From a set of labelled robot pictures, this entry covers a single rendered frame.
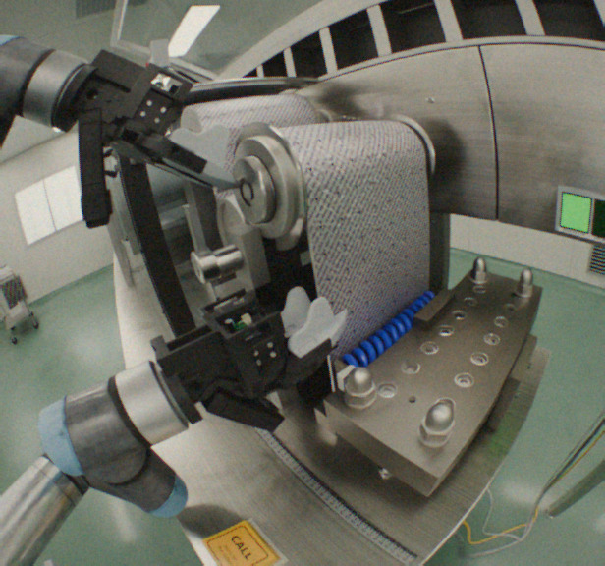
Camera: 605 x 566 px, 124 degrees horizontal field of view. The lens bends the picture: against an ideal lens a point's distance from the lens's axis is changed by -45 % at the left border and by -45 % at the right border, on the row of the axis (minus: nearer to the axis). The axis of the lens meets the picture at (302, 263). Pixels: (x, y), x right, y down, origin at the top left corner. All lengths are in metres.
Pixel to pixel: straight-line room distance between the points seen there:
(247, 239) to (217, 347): 0.14
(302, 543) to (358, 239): 0.38
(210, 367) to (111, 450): 0.13
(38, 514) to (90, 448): 0.16
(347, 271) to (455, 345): 0.18
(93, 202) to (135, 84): 0.12
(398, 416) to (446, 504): 0.17
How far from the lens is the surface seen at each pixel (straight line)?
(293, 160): 0.27
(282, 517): 0.41
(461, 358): 0.38
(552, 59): 0.50
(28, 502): 0.40
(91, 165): 0.29
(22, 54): 0.33
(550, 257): 3.02
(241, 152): 0.34
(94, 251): 5.89
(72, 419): 0.28
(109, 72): 0.31
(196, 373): 0.27
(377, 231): 0.36
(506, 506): 1.45
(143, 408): 0.25
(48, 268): 6.12
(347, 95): 0.66
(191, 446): 0.52
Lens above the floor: 1.29
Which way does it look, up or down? 23 degrees down
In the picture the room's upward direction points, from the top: 10 degrees counter-clockwise
